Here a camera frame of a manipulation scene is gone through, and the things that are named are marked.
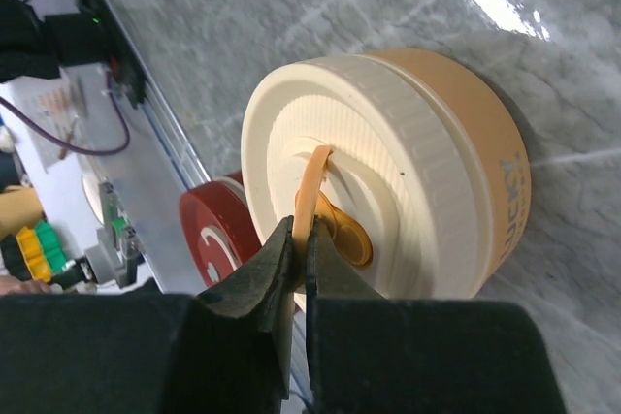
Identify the red round lid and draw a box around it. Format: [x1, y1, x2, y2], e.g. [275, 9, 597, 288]
[179, 172, 261, 287]

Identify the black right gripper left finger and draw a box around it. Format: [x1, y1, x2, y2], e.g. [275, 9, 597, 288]
[1, 218, 296, 413]

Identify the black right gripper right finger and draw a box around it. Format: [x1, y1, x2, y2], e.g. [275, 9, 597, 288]
[307, 222, 566, 413]

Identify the beige round lid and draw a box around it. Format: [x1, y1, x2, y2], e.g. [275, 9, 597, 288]
[242, 55, 493, 299]

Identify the beige white-lined bowl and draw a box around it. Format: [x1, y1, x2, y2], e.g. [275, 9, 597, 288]
[363, 48, 532, 298]

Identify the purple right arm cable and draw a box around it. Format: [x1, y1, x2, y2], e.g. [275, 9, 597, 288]
[0, 93, 131, 158]

